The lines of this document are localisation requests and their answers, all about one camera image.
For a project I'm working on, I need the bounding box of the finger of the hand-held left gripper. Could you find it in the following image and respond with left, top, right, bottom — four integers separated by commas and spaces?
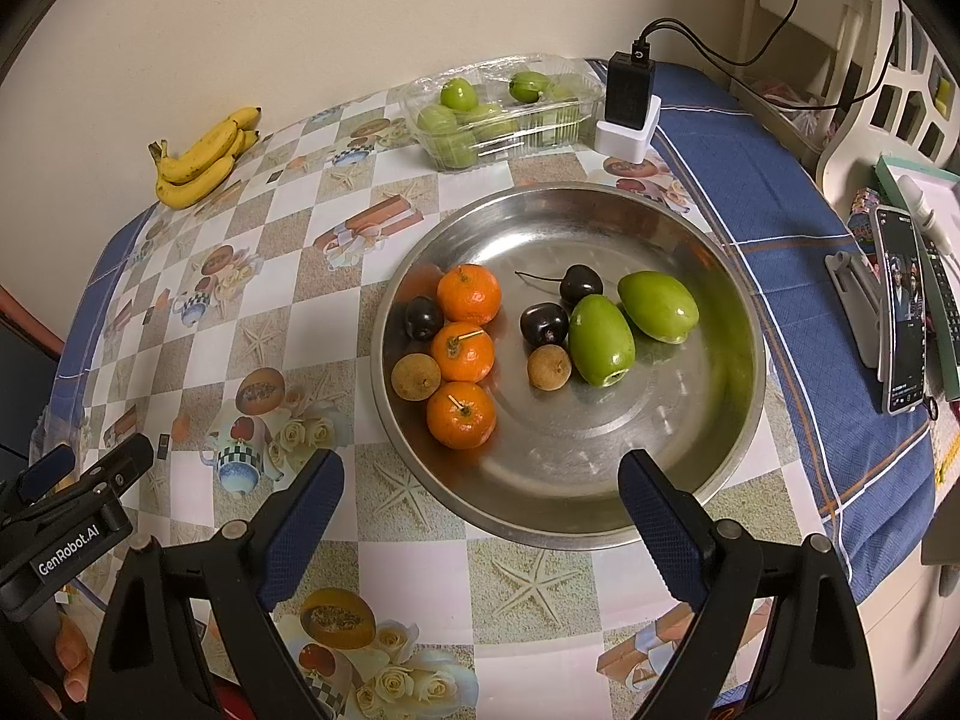
13, 445, 77, 503
73, 433, 155, 502

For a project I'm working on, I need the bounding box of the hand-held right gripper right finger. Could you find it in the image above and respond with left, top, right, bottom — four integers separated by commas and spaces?
617, 448, 877, 720

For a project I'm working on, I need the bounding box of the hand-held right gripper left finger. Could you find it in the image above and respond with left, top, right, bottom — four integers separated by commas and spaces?
85, 448, 346, 720

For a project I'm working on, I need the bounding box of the round metal plate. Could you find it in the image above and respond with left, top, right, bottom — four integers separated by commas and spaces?
370, 181, 767, 550

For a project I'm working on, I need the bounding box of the brown longan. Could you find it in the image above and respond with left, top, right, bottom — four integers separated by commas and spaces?
527, 345, 573, 391
391, 352, 443, 402

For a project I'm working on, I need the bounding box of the orange tangerine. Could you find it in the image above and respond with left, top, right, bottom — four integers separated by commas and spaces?
426, 381, 498, 451
436, 264, 502, 326
430, 321, 497, 383

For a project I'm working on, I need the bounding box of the large long green jujube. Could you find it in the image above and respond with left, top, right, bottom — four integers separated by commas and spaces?
568, 294, 637, 389

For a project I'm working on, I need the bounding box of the single rounded green jujube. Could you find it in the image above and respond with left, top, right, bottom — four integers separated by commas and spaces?
616, 271, 701, 344

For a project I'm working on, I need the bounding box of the dark cherry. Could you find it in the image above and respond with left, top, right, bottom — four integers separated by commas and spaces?
405, 296, 445, 341
520, 302, 571, 348
514, 264, 604, 310

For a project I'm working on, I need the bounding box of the person's left hand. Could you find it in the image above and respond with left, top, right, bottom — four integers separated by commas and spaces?
37, 619, 95, 715

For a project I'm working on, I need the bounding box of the dark red-edged seat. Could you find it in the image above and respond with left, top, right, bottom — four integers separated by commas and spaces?
0, 281, 67, 466

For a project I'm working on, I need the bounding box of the grey phone stand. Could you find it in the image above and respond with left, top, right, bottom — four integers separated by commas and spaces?
824, 251, 886, 370

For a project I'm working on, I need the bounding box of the yellow banana bunch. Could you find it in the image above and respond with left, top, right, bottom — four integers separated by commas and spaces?
148, 106, 262, 209

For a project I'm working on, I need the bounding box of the smartphone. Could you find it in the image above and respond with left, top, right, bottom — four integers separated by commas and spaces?
874, 204, 931, 416

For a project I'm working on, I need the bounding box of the dark remote control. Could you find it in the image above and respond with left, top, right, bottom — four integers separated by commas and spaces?
916, 236, 960, 391

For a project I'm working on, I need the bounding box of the colourful small can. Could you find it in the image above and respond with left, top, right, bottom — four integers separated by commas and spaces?
846, 186, 880, 256

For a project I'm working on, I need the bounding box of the white charger base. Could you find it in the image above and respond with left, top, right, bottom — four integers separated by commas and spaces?
595, 95, 662, 164

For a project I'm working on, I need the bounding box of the white small bottle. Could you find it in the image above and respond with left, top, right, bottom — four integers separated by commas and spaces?
896, 175, 957, 256

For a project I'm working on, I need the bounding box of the green flat box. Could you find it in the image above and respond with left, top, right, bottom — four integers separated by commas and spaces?
874, 155, 960, 256

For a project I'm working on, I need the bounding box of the pile of small green jujubes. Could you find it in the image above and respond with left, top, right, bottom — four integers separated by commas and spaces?
416, 71, 582, 170

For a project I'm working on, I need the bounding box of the clear plastic clamshell box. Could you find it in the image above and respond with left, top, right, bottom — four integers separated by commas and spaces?
397, 52, 607, 172

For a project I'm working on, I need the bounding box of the plastic bag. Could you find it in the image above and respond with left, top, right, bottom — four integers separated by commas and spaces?
750, 79, 835, 145

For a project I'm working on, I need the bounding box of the white cutout panel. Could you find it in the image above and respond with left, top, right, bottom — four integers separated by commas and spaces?
816, 0, 960, 203

